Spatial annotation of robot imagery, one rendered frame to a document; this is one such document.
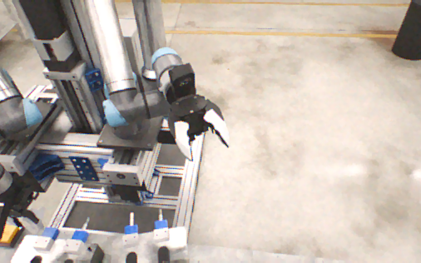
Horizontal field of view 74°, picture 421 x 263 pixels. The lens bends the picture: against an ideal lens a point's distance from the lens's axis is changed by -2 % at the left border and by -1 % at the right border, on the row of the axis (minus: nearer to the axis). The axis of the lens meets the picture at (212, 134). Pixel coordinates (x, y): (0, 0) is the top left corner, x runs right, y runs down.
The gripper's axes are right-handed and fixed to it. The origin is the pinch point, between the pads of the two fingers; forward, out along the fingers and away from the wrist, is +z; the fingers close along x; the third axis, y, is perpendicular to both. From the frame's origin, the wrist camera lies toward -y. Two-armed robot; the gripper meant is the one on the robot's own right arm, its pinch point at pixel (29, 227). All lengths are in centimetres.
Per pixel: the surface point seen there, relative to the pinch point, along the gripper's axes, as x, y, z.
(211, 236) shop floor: -52, 48, 101
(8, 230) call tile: 19.6, 4.8, 17.3
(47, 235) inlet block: 0.1, 2.3, 10.5
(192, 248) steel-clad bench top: -49, 8, 21
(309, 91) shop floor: -137, 217, 101
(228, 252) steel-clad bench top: -62, 8, 21
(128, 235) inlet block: -27.2, 6.2, 12.7
